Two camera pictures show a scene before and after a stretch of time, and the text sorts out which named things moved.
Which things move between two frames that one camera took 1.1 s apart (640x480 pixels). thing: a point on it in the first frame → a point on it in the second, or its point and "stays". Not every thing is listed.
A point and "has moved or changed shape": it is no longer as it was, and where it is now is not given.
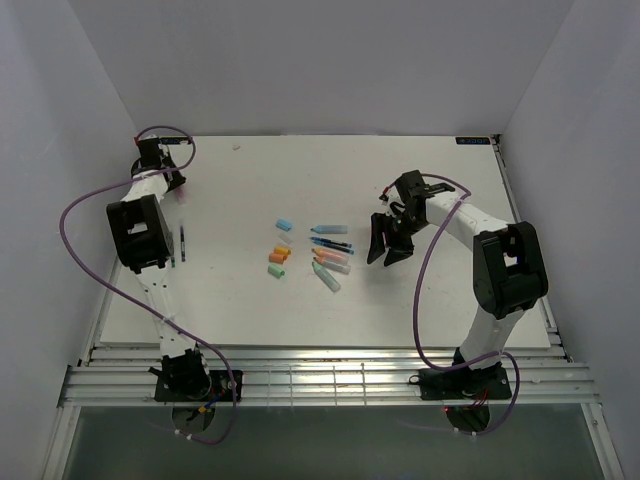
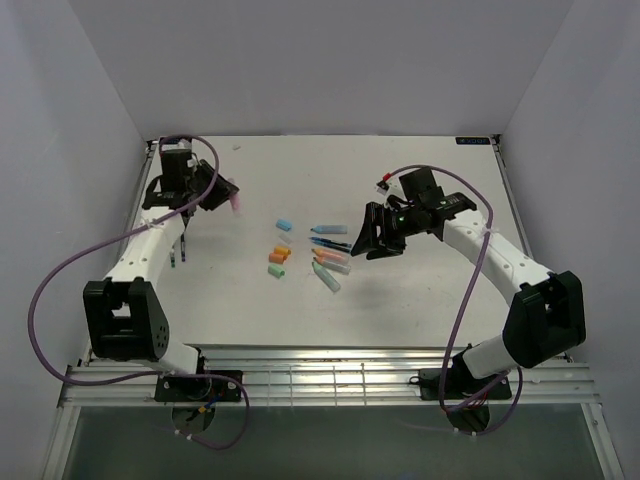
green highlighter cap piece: (276, 271) stays
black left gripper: (179, 179) → (220, 188)
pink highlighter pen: (180, 194) has moved or changed shape
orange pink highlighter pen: (329, 254) stays
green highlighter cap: (328, 279) stays
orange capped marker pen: (333, 265) stays
